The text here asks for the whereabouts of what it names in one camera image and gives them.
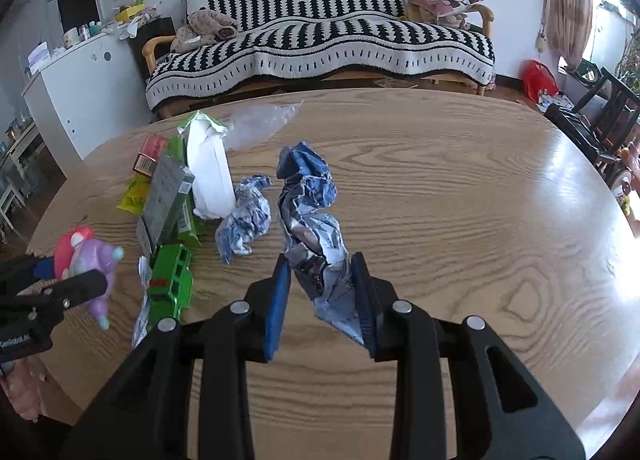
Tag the patterned curtain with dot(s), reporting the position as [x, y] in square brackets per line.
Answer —
[568, 29]

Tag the white cabinet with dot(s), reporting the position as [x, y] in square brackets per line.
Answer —
[90, 94]

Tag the striped black white sofa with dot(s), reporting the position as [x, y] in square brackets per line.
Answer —
[312, 39]

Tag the person left hand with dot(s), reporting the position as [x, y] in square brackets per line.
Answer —
[22, 386]

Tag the black wooden chair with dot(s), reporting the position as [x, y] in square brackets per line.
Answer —
[600, 121]

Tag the red cigarette box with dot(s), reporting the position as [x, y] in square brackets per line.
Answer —
[149, 154]

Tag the red bag on floor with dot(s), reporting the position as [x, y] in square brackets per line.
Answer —
[537, 80]

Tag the yellow popcorn snack bag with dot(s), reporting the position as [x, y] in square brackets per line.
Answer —
[134, 198]

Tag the white green carton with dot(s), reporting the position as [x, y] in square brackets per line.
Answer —
[206, 158]

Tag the small blue paper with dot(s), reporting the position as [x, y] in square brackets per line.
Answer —
[249, 219]

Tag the grey green medicine box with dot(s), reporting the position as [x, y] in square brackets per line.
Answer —
[171, 183]

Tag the beige clothes on sofa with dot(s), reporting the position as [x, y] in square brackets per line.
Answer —
[204, 28]

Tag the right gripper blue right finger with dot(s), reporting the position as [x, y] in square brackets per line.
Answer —
[365, 302]

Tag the clear plastic bag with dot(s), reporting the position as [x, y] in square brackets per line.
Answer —
[252, 125]

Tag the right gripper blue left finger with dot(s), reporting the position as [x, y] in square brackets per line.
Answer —
[279, 286]

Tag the pink cushion on sofa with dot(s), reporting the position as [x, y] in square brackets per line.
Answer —
[441, 12]

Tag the green toy car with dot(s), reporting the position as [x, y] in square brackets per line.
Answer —
[170, 287]

